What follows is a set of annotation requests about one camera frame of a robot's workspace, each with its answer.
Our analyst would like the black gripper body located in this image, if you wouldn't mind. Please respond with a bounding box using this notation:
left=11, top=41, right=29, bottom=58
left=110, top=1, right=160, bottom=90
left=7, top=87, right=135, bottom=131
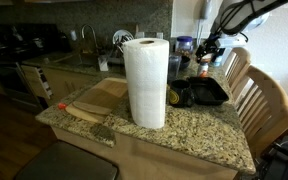
left=202, top=33, right=227, bottom=56

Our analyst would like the white and orange bottle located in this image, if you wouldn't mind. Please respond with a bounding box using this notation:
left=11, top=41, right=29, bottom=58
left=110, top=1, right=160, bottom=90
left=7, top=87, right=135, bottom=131
left=198, top=60, right=210, bottom=78

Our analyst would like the black rectangular tray bowl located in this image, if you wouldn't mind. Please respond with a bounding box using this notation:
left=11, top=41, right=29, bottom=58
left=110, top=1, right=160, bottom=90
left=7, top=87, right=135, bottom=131
left=186, top=76, right=230, bottom=107

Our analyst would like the black mug yellow logo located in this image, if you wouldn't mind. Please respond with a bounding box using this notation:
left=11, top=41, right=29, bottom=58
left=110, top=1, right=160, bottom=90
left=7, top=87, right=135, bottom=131
left=167, top=79, right=196, bottom=109

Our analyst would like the soap pump bottle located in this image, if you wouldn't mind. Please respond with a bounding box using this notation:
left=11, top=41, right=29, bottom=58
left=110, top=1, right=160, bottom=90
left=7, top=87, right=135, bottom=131
left=213, top=48, right=226, bottom=68

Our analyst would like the clear jar blue lid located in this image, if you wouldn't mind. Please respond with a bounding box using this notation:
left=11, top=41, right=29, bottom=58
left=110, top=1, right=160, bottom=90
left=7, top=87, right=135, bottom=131
left=174, top=35, right=194, bottom=58

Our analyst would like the dark blue round bowl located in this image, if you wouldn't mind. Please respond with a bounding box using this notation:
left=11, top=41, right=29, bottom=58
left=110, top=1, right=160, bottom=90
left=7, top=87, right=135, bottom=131
left=179, top=54, right=192, bottom=71

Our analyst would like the orange packet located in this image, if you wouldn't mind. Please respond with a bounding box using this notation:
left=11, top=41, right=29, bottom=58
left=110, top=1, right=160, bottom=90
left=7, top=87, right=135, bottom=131
left=200, top=53, right=214, bottom=64

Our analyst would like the small wooden slat chair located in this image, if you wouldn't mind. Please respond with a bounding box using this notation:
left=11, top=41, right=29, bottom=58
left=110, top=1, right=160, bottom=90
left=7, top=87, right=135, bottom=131
left=222, top=46, right=252, bottom=93

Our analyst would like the white paper towel roll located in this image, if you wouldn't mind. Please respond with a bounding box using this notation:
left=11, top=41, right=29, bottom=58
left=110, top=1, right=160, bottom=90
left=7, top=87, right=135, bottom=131
left=122, top=37, right=170, bottom=130

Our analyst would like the large wooden slat chair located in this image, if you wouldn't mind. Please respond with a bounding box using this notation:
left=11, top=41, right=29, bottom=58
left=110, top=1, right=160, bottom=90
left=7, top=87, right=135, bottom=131
left=235, top=64, right=288, bottom=159

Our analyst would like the white plate in rack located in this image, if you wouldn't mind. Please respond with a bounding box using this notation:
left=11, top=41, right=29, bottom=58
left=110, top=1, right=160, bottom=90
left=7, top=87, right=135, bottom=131
left=112, top=29, right=135, bottom=48

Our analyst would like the light wooden cutting board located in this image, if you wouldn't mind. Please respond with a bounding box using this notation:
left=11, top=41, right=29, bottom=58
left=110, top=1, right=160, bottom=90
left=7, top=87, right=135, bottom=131
left=64, top=77, right=129, bottom=125

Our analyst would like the curved metal kitchen faucet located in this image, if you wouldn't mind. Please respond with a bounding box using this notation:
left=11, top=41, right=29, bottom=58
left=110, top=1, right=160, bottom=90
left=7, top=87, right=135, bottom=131
left=80, top=23, right=100, bottom=56

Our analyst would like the dark wooden paddle board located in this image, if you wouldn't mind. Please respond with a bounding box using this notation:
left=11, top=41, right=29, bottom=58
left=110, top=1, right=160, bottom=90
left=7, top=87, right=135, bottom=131
left=72, top=87, right=127, bottom=116

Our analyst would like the beige kitchen island base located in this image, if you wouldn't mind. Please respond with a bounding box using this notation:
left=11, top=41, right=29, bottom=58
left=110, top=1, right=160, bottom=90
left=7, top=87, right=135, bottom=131
left=50, top=126, right=239, bottom=180

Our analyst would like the black electronic equipment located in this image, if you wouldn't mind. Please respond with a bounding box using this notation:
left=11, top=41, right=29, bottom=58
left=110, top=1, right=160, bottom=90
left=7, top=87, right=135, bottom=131
left=253, top=134, right=288, bottom=180

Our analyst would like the wooden cabinet drawer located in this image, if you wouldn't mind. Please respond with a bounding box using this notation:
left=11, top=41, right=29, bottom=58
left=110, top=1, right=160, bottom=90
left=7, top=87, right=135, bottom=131
left=20, top=64, right=54, bottom=101

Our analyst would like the black kitchen stove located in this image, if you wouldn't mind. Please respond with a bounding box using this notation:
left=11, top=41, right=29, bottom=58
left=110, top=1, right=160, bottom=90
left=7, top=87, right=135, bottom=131
left=0, top=23, right=72, bottom=113

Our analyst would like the white wall outlet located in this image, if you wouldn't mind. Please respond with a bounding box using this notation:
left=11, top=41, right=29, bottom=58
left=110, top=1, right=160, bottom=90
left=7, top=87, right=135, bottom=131
left=69, top=29, right=78, bottom=42

